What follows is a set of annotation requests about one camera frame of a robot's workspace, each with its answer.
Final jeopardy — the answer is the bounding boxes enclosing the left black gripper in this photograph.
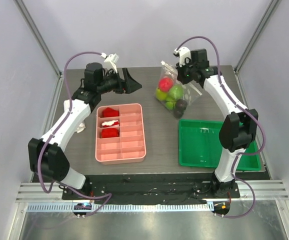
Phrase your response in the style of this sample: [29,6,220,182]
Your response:
[97,68,142,95]

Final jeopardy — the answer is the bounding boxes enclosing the clear polka dot zip bag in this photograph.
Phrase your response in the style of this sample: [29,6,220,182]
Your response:
[155,61,202,119]

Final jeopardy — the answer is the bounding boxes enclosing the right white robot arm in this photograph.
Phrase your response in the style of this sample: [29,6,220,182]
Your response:
[173,47,259,198]

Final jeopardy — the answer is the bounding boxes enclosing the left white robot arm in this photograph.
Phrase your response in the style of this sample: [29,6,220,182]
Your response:
[28,62,142,200]

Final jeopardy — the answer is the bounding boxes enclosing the green fake apple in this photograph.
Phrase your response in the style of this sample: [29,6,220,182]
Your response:
[168,84,184,100]

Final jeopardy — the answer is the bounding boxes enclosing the red fake apple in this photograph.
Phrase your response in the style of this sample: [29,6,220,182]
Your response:
[158,77,174,93]

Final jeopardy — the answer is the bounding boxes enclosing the yellow-green fake fruit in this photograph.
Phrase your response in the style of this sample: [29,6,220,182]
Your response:
[155,88,168,102]

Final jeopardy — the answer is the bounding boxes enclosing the red fabric item top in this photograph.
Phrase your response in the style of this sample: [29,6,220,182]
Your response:
[102,107,120,118]

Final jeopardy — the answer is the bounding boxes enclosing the red white fabric item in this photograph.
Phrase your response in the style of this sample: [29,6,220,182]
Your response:
[101,120,120,128]

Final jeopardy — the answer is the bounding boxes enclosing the red fabric item bottom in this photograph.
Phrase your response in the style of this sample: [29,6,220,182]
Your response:
[100,127,120,139]

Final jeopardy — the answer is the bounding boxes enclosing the pink divided organizer tray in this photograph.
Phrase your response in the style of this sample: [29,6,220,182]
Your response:
[95,103,147,165]

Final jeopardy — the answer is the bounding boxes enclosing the white crumpled cloth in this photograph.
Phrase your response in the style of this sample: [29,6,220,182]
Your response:
[63,99,86,133]

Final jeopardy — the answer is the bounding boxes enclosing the green plastic tray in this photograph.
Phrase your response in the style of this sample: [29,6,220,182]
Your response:
[178,118,262,172]

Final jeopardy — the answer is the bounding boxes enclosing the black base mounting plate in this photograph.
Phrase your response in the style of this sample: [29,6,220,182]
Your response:
[59,173,241,206]

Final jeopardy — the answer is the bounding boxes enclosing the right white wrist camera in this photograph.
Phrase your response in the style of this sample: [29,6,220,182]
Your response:
[173,46,192,67]

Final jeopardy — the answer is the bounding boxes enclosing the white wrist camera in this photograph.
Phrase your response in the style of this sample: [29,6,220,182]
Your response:
[173,46,192,67]
[100,52,119,73]

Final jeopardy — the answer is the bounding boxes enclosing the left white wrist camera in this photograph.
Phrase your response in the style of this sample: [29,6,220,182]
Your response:
[100,52,119,73]

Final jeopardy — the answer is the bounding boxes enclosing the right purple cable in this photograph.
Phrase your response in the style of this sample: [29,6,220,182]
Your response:
[176,36,267,218]

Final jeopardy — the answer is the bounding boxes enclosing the purple cable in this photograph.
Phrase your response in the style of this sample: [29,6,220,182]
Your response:
[38,51,114,217]
[176,36,267,218]

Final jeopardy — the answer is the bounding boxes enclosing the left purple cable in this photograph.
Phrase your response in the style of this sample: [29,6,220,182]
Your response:
[38,51,114,217]

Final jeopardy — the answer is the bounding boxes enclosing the right aluminium frame post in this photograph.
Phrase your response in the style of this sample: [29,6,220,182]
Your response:
[234,0,281,74]

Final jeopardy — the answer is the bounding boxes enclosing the aluminium frame post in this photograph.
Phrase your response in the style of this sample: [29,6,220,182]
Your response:
[234,0,281,74]
[14,0,62,78]

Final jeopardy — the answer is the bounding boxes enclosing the white slotted cable duct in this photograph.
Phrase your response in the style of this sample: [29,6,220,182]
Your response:
[26,201,214,213]

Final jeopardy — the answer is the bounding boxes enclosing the left aluminium frame post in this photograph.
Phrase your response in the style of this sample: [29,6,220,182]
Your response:
[14,0,62,78]

